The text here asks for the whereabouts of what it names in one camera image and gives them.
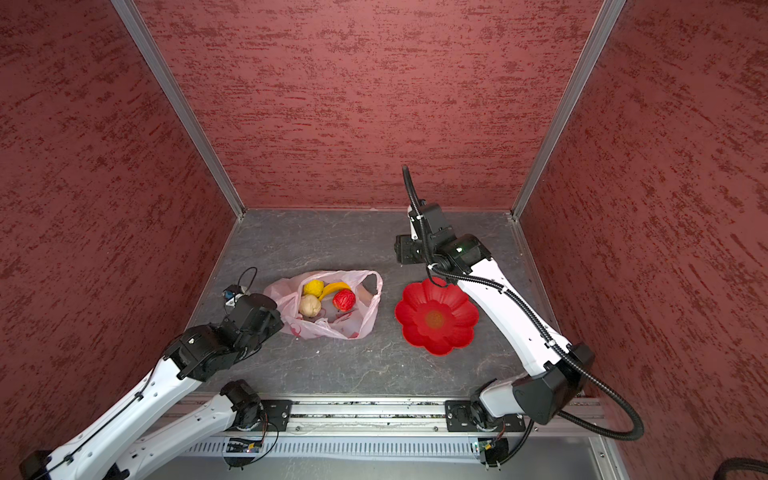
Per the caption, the red flower-shaped plastic bowl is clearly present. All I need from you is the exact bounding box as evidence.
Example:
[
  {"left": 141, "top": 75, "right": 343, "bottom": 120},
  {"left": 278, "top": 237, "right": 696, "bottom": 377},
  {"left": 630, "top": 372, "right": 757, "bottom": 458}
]
[{"left": 394, "top": 279, "right": 479, "bottom": 356}]

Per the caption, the yellow fake banana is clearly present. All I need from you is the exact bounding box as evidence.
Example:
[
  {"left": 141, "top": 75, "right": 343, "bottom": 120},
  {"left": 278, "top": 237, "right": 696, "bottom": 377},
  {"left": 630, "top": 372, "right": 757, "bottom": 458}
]
[{"left": 318, "top": 281, "right": 351, "bottom": 301}]

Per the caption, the pink plastic bag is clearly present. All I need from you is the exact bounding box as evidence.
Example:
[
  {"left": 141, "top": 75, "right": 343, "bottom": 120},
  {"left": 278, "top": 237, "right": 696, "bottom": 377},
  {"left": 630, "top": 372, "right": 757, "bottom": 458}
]
[{"left": 264, "top": 270, "right": 383, "bottom": 340}]

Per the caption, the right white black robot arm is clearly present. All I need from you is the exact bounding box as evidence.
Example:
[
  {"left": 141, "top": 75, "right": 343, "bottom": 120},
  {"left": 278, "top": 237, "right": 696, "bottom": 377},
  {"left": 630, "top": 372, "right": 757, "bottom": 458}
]
[{"left": 395, "top": 204, "right": 594, "bottom": 424}]

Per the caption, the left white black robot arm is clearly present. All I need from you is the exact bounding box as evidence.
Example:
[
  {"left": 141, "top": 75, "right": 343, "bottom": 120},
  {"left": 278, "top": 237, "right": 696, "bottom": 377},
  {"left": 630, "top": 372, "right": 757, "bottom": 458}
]
[{"left": 19, "top": 293, "right": 284, "bottom": 479}]

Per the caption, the beige fake potato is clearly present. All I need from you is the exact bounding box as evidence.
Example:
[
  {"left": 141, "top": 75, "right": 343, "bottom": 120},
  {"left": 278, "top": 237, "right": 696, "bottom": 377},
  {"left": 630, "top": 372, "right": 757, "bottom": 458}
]
[{"left": 298, "top": 294, "right": 322, "bottom": 318}]

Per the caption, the yellow fake lemon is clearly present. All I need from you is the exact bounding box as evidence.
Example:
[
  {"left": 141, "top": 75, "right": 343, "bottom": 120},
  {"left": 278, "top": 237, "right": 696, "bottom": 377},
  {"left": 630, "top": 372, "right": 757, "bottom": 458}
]
[{"left": 303, "top": 279, "right": 325, "bottom": 298}]

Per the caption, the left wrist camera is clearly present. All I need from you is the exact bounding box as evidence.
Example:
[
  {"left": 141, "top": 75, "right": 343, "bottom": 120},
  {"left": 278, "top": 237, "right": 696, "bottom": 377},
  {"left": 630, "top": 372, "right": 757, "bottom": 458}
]
[{"left": 222, "top": 284, "right": 248, "bottom": 307}]

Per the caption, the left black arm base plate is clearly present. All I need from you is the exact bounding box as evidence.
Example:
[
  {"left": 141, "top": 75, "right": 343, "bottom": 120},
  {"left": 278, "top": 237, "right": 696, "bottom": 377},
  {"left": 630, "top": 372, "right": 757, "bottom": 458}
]
[{"left": 240, "top": 399, "right": 294, "bottom": 432}]

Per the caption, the aluminium mounting rail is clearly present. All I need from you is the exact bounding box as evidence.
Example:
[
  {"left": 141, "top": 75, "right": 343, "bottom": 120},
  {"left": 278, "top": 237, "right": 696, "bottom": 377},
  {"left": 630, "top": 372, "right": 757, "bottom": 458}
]
[{"left": 149, "top": 393, "right": 608, "bottom": 437}]

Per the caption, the perforated metal cable tray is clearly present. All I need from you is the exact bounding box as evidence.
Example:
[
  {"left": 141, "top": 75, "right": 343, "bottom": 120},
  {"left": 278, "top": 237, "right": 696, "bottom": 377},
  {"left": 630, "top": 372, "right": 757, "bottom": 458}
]
[{"left": 182, "top": 436, "right": 480, "bottom": 462}]

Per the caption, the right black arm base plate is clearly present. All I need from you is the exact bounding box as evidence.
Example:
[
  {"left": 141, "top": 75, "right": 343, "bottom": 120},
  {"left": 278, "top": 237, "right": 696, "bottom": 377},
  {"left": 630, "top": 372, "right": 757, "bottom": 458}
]
[{"left": 444, "top": 400, "right": 526, "bottom": 433}]

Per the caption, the black corrugated cable conduit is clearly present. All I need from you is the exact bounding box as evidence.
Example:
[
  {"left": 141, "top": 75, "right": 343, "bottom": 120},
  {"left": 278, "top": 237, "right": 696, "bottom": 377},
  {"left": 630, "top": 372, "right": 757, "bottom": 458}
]
[{"left": 401, "top": 164, "right": 646, "bottom": 466}]

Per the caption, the left aluminium corner post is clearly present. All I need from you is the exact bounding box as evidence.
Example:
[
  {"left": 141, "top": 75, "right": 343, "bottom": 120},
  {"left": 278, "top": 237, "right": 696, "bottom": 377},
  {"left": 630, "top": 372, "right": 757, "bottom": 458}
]
[{"left": 111, "top": 0, "right": 247, "bottom": 221}]

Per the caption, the aluminium corner post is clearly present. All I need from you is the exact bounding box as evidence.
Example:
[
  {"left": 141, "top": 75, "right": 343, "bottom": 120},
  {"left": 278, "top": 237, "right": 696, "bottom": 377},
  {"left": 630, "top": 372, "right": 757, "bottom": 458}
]
[
  {"left": 511, "top": 0, "right": 626, "bottom": 222},
  {"left": 111, "top": 0, "right": 247, "bottom": 221}
]

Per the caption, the right aluminium corner post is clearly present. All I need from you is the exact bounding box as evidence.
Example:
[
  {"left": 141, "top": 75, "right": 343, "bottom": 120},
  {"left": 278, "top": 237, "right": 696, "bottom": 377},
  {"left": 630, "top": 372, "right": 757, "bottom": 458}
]
[{"left": 511, "top": 0, "right": 626, "bottom": 222}]

